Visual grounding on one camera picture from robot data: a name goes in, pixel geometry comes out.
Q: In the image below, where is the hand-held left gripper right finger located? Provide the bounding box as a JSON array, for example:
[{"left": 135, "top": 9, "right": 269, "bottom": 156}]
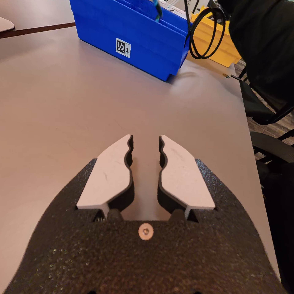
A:
[{"left": 158, "top": 135, "right": 215, "bottom": 219}]

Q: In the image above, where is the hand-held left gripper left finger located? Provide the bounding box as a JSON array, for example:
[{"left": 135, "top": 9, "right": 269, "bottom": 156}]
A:
[{"left": 76, "top": 135, "right": 135, "bottom": 219}]

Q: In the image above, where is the black usb cable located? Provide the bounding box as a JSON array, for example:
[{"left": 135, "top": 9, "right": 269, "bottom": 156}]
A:
[{"left": 184, "top": 0, "right": 227, "bottom": 59}]

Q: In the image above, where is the black office chair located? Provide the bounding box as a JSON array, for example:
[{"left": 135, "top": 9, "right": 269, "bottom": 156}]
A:
[{"left": 250, "top": 131, "right": 294, "bottom": 294}]

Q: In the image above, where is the yellow plastic bin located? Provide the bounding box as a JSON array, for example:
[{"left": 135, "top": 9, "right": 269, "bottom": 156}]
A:
[{"left": 191, "top": 7, "right": 241, "bottom": 68}]

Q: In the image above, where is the blue plastic bin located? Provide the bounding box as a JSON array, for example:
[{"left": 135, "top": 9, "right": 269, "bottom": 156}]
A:
[{"left": 70, "top": 0, "right": 191, "bottom": 82}]

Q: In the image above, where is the black metal frame chair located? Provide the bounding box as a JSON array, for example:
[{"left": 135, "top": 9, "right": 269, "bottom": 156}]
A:
[{"left": 231, "top": 73, "right": 294, "bottom": 141}]

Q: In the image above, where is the blue green braided cord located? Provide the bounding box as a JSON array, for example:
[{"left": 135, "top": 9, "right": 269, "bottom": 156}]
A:
[{"left": 153, "top": 0, "right": 164, "bottom": 23}]

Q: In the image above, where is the grey stand base plate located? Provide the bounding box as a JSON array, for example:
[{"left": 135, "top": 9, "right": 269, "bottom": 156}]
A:
[{"left": 0, "top": 17, "right": 15, "bottom": 32}]

